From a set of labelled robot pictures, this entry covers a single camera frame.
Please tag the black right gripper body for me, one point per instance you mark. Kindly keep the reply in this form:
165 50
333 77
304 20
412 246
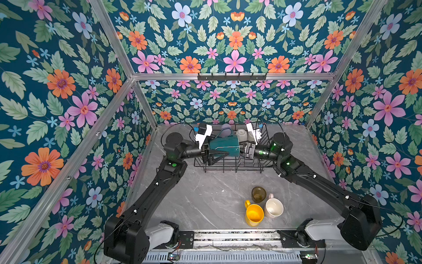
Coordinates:
250 150

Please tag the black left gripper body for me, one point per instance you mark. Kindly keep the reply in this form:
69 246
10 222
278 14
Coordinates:
202 148

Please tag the white faceted mug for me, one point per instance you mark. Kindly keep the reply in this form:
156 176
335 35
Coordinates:
242 135

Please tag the green mug white inside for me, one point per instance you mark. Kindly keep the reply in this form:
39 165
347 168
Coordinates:
229 144

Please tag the lilac plastic cup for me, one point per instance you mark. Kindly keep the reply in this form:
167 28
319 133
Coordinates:
226 130

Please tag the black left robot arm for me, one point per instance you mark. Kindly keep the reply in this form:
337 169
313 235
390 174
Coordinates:
127 238

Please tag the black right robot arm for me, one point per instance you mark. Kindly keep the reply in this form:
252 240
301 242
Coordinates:
359 220

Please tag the olive glass cup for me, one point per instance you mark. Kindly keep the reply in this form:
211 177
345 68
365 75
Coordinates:
259 194

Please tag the pink mug white inside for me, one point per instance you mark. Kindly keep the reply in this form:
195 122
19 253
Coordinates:
273 207

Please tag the yellow mug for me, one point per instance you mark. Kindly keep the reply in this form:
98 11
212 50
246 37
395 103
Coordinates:
254 214

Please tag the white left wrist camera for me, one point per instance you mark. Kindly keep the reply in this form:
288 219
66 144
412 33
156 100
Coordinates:
203 132

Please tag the black wire dish rack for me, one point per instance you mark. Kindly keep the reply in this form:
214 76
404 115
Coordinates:
240 163

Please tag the black hook rail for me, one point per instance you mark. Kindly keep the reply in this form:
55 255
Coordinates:
232 77

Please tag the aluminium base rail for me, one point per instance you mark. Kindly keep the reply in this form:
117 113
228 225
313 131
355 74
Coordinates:
243 238

